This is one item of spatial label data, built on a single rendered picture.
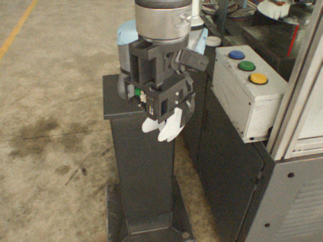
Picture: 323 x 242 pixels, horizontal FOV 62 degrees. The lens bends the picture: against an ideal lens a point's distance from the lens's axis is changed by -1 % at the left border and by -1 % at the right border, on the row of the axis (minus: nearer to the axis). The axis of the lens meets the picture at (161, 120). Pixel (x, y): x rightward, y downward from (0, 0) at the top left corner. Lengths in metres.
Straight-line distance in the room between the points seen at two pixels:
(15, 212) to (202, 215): 0.97
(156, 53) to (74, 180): 1.37
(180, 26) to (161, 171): 0.78
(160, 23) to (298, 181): 0.68
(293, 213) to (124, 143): 0.61
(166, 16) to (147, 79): 0.10
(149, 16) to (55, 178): 1.46
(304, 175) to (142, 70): 0.63
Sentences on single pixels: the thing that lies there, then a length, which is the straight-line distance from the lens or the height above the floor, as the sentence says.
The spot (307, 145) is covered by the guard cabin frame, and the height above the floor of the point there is 0.79.
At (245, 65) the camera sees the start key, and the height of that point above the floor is 0.91.
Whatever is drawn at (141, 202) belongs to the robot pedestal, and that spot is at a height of 0.25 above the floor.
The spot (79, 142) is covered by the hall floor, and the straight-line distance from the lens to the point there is 1.89.
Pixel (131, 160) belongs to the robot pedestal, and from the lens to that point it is 1.00.
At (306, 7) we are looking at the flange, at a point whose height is 0.97.
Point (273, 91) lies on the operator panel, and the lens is 0.70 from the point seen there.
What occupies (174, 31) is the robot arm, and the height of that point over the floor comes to 1.12.
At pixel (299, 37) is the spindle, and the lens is 1.16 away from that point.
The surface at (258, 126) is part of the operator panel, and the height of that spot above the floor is 0.80.
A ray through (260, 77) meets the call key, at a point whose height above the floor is 0.91.
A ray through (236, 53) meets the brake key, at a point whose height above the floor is 0.91.
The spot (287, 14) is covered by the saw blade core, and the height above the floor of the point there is 0.95.
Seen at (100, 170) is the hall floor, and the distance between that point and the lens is 1.68.
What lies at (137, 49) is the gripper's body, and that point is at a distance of 0.36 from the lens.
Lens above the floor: 1.25
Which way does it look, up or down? 39 degrees down
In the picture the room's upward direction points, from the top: straight up
